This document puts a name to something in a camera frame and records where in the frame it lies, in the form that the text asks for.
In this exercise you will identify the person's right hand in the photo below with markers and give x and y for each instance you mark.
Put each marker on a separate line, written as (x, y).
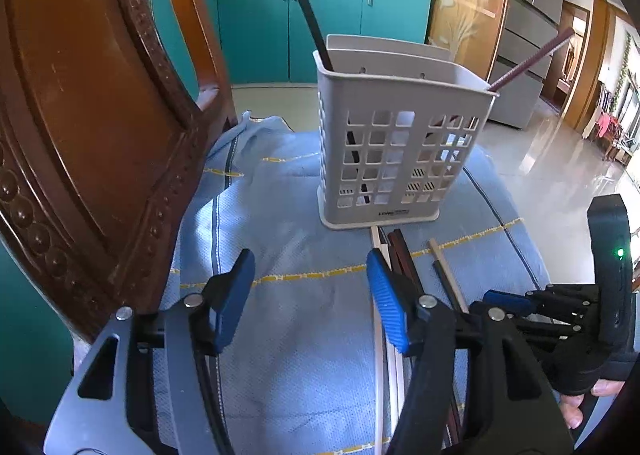
(575, 412)

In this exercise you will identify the reddish brown chopstick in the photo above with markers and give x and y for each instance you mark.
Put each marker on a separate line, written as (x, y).
(530, 60)
(405, 250)

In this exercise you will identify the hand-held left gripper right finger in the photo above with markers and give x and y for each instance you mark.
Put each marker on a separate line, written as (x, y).
(392, 307)

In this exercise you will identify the white plastic utensil basket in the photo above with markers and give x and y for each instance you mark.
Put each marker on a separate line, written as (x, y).
(400, 100)

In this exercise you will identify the light blue cloth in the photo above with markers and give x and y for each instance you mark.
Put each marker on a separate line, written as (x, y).
(300, 245)

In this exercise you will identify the white chopstick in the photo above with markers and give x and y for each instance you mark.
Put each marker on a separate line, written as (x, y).
(398, 385)
(380, 385)

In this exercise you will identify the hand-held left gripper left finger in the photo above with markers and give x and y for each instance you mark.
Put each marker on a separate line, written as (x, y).
(234, 305)

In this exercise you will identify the dark brown chopstick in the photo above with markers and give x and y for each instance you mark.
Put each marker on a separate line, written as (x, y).
(393, 247)

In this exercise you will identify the green leaf garland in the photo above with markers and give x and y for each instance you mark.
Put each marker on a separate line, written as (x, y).
(624, 65)

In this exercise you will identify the wood framed glass door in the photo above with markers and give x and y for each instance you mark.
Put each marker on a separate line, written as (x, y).
(465, 10)

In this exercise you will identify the carved wooden chair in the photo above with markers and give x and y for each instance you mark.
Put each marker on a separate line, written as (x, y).
(75, 85)

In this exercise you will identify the silver refrigerator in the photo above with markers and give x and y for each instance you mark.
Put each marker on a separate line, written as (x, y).
(530, 10)

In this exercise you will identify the wooden door frame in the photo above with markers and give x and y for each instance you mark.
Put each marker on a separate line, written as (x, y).
(597, 60)

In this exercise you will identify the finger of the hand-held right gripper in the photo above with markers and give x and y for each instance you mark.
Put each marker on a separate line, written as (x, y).
(507, 300)
(555, 335)

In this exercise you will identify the black chopstick with beige tip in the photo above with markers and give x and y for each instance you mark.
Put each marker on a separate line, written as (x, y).
(450, 280)

